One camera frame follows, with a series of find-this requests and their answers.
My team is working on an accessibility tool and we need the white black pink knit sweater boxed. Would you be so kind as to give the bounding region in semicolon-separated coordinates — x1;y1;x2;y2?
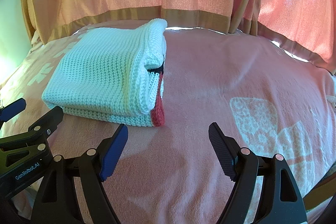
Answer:
42;19;167;127

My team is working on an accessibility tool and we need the pink bow-print bed blanket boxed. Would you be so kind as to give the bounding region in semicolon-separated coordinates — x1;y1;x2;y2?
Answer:
0;20;336;224

